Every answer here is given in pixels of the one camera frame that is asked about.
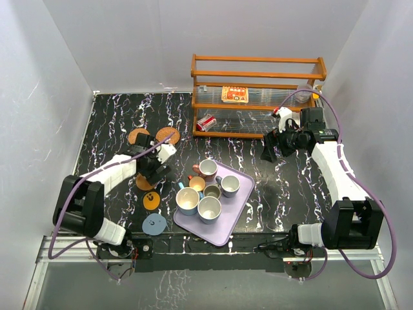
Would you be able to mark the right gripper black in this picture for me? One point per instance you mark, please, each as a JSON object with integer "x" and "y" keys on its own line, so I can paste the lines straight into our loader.
{"x": 271, "y": 141}

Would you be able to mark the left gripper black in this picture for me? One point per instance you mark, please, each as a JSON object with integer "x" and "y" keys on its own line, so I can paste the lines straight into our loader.
{"x": 153, "y": 175}

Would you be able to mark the wooden coaster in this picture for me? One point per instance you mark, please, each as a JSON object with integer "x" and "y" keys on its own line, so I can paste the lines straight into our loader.
{"x": 143, "y": 184}

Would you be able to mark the orange face coaster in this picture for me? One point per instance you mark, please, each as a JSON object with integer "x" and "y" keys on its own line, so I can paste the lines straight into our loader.
{"x": 151, "y": 200}

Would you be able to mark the large blue mug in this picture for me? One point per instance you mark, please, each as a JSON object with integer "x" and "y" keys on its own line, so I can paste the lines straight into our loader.
{"x": 187, "y": 199}

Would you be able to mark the woven rattan coaster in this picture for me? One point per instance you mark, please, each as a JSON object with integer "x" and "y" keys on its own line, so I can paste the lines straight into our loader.
{"x": 133, "y": 134}
{"x": 168, "y": 131}

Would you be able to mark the blue face coaster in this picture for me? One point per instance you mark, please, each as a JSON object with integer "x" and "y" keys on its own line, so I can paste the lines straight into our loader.
{"x": 154, "y": 224}

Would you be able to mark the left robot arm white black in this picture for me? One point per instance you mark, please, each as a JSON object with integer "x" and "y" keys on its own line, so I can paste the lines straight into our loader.
{"x": 80, "y": 205}

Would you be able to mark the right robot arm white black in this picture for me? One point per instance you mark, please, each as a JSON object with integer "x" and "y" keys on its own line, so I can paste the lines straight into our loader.
{"x": 355, "y": 219}

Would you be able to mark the small orange cup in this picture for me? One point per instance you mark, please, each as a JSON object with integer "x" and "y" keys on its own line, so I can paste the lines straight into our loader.
{"x": 197, "y": 183}

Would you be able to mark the small olive cup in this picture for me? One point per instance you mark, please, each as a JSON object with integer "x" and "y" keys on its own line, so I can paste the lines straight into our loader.
{"x": 212, "y": 190}

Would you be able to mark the clear plastic cup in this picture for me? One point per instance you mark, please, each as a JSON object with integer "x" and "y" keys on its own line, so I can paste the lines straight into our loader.
{"x": 303, "y": 95}

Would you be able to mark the pink mug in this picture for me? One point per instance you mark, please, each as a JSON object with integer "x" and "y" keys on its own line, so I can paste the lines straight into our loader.
{"x": 206, "y": 169}

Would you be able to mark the grey mug right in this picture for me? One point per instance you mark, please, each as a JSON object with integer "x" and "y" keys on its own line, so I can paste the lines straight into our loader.
{"x": 229, "y": 185}

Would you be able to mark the grey mug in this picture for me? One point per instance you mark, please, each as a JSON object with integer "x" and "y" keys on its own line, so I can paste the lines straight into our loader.
{"x": 209, "y": 210}
{"x": 229, "y": 185}

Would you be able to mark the grey mug front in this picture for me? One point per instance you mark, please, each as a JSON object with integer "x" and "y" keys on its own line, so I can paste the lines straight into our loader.
{"x": 209, "y": 210}

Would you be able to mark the red white can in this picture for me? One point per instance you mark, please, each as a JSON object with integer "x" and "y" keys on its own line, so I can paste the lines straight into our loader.
{"x": 206, "y": 123}

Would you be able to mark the wooden shelf rack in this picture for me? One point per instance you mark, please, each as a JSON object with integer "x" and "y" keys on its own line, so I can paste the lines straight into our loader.
{"x": 271, "y": 82}

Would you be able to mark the orange snack packet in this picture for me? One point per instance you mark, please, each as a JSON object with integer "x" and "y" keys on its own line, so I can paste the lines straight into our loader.
{"x": 231, "y": 94}

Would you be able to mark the lavender plastic tray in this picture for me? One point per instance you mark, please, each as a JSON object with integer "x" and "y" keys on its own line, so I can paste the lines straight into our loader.
{"x": 219, "y": 232}

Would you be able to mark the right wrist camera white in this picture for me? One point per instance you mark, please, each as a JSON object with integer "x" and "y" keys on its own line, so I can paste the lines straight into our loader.
{"x": 283, "y": 114}

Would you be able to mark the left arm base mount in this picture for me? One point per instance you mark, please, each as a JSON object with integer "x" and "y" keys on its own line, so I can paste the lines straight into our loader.
{"x": 121, "y": 260}

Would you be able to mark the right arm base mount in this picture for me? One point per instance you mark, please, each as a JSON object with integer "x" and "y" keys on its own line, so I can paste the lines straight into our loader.
{"x": 289, "y": 246}

